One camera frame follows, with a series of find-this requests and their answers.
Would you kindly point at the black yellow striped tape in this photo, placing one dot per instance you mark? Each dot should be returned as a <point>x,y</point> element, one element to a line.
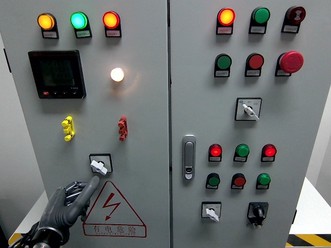
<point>15,238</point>
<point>310,240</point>

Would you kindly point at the red warning triangle sticker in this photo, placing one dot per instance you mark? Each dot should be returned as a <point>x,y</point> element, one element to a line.
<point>113,229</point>

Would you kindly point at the pale grey door with display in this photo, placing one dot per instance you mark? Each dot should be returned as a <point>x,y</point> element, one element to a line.
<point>144,116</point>

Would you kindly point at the black display meter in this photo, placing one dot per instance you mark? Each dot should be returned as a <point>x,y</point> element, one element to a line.
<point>57,74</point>

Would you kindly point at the silver door lock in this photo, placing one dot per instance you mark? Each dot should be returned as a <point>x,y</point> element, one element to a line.
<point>188,157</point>

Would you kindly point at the small white lamp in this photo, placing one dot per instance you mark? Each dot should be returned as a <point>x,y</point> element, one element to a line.
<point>117,74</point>

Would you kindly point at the small black label plate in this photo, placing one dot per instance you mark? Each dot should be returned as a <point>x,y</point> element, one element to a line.
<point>252,73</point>
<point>224,30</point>
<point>282,73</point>
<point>262,187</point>
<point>267,159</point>
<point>113,33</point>
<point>221,74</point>
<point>211,187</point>
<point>290,29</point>
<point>83,33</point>
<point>214,159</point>
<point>239,159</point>
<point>49,34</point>
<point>237,187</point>
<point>257,29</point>

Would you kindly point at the small green push button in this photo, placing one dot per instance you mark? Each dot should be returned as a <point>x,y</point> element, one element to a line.
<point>213,180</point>

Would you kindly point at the black door hinge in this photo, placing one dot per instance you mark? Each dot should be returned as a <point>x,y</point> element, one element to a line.
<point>7,60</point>
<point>294,217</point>

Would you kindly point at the small red indicator lamp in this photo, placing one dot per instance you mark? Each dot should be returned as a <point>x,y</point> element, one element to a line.
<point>269,151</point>
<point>215,151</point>

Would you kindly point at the small red push button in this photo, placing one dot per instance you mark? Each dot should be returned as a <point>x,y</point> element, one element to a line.
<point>239,180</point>

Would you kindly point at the large yellow indicator lamp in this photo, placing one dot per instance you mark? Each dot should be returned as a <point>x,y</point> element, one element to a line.
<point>45,21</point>

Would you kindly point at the bright green indicator lamp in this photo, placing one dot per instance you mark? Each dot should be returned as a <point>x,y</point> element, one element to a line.
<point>78,20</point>

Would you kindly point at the small green indicator lamp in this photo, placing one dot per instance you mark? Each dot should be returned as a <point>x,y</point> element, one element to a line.
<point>242,150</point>

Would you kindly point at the large red indicator lamp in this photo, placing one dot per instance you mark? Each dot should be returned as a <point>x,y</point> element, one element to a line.
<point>111,19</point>
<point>226,16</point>

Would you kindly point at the small raised green button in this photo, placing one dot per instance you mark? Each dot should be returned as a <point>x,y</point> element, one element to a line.
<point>264,179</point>

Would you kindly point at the large green push button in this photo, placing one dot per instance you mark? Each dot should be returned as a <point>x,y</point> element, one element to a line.
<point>224,61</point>

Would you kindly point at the pale grey door with lock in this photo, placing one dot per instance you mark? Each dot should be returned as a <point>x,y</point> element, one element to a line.
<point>284,124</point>

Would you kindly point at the large red push button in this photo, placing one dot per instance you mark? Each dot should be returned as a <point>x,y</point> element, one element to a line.
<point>255,61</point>

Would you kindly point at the large red stop button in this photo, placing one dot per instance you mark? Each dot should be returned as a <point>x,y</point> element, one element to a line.
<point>292,62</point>

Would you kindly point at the large dark green indicator lamp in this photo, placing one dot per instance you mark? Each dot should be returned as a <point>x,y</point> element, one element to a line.
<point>261,15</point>

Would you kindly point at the dark red buzzer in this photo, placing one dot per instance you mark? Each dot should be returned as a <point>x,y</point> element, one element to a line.
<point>296,14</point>

